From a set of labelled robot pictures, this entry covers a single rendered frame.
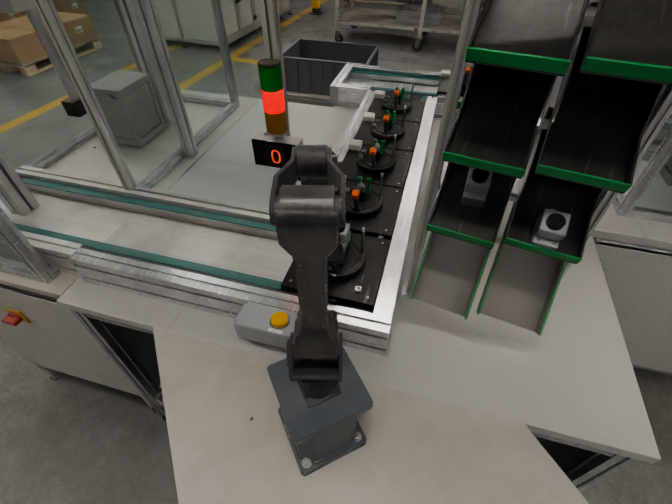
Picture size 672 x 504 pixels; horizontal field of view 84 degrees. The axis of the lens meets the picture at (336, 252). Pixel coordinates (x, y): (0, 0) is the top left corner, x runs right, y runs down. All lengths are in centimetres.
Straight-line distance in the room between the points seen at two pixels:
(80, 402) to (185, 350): 119
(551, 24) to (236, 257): 88
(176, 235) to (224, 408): 57
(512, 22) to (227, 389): 88
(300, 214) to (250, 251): 74
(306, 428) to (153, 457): 130
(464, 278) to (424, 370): 24
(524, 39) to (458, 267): 47
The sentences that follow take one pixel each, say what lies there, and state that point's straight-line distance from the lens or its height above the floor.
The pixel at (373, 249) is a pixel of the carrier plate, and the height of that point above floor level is 97.
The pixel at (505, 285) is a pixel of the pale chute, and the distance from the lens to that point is 92.
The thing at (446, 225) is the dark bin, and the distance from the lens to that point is 78.
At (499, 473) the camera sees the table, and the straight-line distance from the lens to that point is 92.
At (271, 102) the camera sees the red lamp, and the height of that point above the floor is 134.
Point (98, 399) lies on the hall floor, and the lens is 214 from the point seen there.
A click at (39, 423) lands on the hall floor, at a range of 222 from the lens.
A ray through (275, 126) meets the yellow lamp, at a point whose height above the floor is 128.
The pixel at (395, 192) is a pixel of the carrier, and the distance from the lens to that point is 124.
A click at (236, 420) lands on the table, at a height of 86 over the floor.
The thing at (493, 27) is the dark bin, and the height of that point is 154.
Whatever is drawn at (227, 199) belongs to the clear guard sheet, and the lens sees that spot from 122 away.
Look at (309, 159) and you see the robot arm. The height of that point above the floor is 145.
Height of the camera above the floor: 169
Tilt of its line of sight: 45 degrees down
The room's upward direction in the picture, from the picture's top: straight up
